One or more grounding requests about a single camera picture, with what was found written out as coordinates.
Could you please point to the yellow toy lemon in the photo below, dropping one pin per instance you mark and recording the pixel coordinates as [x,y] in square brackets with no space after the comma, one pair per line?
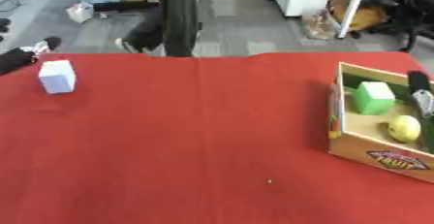
[404,129]

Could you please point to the green rectangular block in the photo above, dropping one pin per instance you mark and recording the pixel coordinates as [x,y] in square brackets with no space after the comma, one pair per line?
[373,98]

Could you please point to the white paper bag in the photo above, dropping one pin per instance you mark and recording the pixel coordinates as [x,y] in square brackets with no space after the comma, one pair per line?
[80,12]

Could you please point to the pale lilac rectangular block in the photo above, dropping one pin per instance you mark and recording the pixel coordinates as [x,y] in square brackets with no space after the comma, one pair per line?
[57,77]

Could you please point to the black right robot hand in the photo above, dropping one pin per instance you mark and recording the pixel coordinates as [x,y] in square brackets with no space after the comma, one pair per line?
[419,85]

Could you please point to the clear plastic bag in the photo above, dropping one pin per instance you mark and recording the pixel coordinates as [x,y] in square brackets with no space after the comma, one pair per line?
[319,24]

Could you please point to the black office chair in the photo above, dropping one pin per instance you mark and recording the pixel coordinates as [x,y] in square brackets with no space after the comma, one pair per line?
[409,5]

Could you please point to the tan cardboard box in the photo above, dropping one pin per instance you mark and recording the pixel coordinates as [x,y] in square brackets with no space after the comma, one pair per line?
[370,127]

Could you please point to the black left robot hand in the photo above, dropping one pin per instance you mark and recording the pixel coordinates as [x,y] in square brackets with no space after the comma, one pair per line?
[17,59]

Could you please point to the white slanted pole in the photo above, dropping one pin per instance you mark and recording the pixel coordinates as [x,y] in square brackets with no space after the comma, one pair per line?
[354,6]

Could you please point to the person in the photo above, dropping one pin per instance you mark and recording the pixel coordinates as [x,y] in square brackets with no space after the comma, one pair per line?
[161,14]

